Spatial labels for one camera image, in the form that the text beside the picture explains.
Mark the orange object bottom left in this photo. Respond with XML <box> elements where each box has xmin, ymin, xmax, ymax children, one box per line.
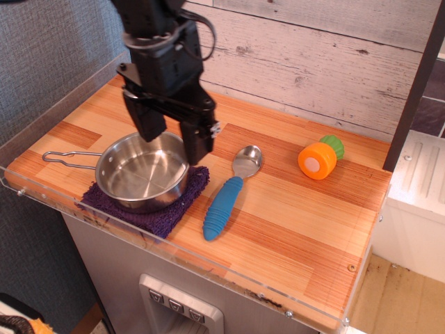
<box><xmin>29</xmin><ymin>319</ymin><xmax>54</xmax><ymax>334</ymax></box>

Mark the white toy sink unit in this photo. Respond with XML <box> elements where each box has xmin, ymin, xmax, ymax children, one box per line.
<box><xmin>371</xmin><ymin>131</ymin><xmax>444</xmax><ymax>282</ymax></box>

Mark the purple folded towel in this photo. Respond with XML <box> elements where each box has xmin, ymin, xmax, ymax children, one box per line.
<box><xmin>77</xmin><ymin>166</ymin><xmax>210</xmax><ymax>239</ymax></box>

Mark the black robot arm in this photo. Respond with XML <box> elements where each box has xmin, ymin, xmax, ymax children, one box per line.
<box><xmin>113</xmin><ymin>1</ymin><xmax>220</xmax><ymax>166</ymax></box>

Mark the small steel saucepan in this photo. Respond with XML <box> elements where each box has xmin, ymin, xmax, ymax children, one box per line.
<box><xmin>42</xmin><ymin>132</ymin><xmax>190</xmax><ymax>213</ymax></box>

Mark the orange toy carrot piece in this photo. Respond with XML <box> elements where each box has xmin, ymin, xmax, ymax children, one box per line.
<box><xmin>298</xmin><ymin>135</ymin><xmax>345</xmax><ymax>180</ymax></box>

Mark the blue handled metal spoon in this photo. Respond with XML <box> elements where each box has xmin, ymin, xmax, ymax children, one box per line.
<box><xmin>202</xmin><ymin>145</ymin><xmax>263</xmax><ymax>241</ymax></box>

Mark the silver dispenser button panel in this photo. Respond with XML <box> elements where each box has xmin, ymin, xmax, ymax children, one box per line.
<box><xmin>139</xmin><ymin>273</ymin><xmax>225</xmax><ymax>333</ymax></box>

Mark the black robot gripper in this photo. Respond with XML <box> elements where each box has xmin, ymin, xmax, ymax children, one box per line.
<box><xmin>118</xmin><ymin>20</ymin><xmax>218</xmax><ymax>166</ymax></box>

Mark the dark right cabinet post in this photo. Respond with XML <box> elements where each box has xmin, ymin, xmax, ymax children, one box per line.
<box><xmin>382</xmin><ymin>1</ymin><xmax>444</xmax><ymax>172</ymax></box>

